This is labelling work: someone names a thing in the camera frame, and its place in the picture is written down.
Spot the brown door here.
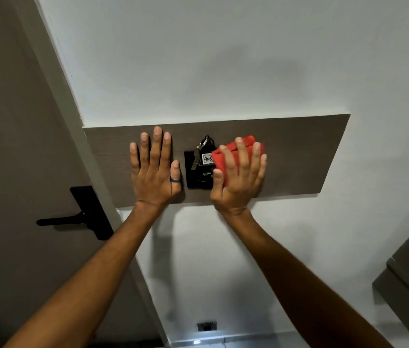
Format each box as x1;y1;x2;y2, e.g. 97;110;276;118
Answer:
0;0;164;348

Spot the person's right hand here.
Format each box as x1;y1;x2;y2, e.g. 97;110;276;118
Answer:
210;136;268;217

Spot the metal key on ring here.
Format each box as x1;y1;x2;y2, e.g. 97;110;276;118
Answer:
191;135;215;171

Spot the black door handle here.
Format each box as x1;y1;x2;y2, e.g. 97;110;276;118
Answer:
36;185;114;241

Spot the brown wooden wall panel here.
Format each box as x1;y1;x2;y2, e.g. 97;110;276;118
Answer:
83;114;351;208

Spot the red cleaning cloth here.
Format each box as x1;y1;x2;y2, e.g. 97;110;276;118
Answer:
211;135;265;187

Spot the white door frame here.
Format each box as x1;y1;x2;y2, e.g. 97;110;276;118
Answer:
8;0;171;348

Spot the person's left forearm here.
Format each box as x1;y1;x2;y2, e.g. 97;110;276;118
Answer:
4;201;170;348

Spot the person's left hand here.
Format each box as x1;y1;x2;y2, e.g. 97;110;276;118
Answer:
130;126;183;211

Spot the black wall key holder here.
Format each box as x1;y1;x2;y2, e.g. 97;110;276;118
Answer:
184;150;215;190

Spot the person's right forearm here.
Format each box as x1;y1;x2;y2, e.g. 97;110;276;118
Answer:
222;208;394;348

